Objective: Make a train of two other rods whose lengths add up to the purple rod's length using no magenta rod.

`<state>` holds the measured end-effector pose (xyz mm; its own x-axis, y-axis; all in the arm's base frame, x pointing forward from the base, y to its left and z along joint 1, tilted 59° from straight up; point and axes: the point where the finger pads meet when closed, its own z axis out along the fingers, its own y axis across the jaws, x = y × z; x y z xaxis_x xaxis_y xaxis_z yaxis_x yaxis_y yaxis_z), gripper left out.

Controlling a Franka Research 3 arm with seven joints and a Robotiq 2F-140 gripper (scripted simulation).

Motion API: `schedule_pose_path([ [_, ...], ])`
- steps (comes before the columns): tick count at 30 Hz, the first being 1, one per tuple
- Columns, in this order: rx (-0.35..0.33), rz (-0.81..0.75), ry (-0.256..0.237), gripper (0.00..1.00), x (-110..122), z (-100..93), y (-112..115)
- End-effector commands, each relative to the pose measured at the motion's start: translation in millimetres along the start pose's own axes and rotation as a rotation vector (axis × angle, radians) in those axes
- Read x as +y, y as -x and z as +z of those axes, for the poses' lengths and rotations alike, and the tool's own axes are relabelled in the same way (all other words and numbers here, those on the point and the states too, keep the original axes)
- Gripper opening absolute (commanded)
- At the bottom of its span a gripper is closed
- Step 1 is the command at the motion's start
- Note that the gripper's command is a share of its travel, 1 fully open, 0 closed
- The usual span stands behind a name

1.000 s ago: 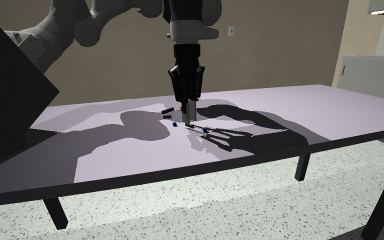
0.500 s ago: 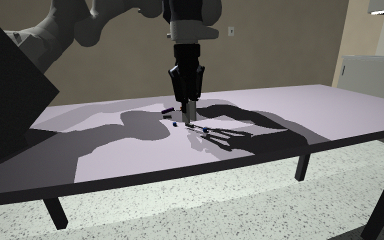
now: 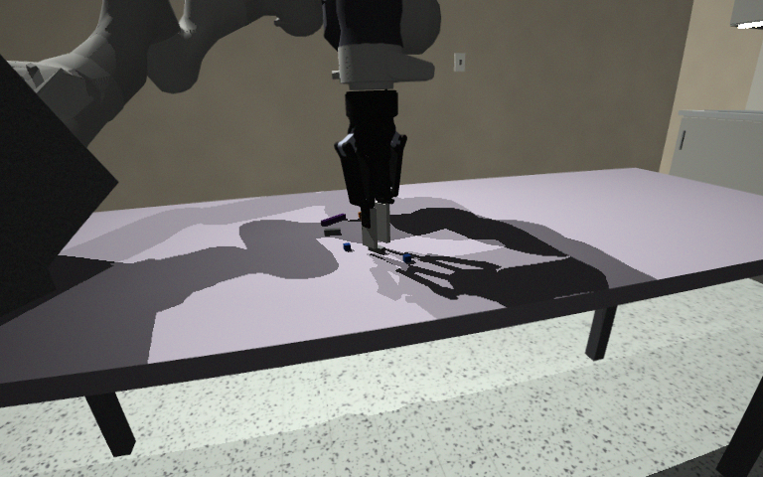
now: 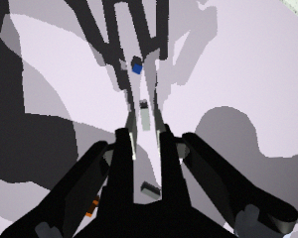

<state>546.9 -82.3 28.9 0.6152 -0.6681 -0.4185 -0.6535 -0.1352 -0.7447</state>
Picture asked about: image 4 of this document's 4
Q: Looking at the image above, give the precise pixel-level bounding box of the grey rectangular block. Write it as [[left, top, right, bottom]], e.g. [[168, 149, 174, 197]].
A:
[[140, 106, 151, 131], [141, 183, 161, 200]]

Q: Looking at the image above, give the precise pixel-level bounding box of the dark brown rod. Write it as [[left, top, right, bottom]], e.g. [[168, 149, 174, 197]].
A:
[[86, 196, 99, 217]]

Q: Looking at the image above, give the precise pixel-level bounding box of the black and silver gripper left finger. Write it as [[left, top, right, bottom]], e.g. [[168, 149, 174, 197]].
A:
[[0, 111, 138, 238]]

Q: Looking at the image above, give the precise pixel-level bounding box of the small blue block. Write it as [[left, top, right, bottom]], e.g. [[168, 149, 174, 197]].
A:
[[132, 63, 143, 74]]

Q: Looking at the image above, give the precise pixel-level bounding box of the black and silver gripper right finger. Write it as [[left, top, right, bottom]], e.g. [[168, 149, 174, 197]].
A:
[[153, 109, 298, 238]]

